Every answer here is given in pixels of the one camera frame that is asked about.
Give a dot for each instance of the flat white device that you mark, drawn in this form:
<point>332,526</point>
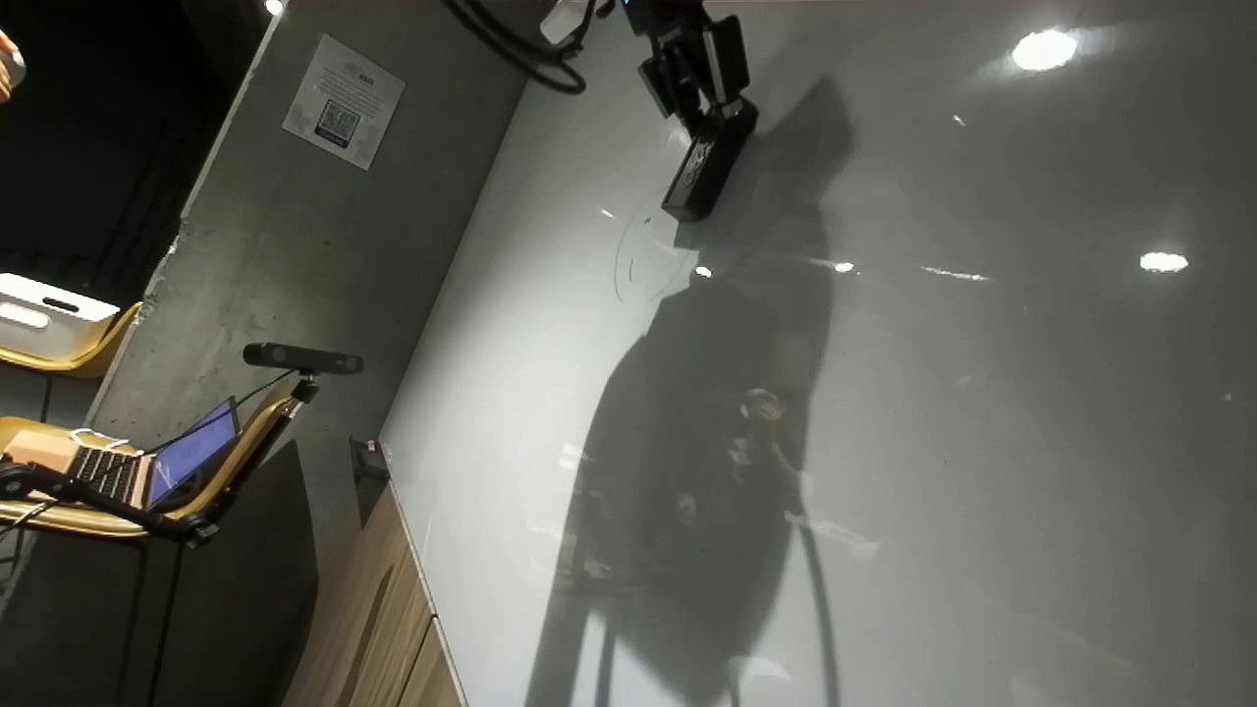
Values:
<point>54,301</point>

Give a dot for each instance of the yellow chair with laptop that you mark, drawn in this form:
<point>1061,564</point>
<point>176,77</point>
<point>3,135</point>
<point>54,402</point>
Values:
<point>256,437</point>

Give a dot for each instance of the yellow chair with white device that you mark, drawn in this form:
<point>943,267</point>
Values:
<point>65,354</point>

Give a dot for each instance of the black stereo camera bar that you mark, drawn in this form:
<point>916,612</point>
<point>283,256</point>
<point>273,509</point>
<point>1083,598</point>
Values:
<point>302,360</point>

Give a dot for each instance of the open laptop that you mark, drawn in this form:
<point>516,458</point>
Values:
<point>189,458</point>

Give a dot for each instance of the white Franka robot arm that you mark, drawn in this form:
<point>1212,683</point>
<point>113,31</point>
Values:
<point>565,17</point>

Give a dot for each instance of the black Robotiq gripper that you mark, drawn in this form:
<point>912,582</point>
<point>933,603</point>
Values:
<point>675,23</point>

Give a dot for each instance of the person's hand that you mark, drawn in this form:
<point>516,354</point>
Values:
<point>8,63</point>

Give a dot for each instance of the black plug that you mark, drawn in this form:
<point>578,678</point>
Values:
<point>372,461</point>

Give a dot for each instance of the black board eraser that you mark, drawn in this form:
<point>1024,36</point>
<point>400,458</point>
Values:
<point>710,162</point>

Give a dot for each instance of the white paper with QR code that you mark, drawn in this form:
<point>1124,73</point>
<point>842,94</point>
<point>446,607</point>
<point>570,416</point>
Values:
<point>344,102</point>

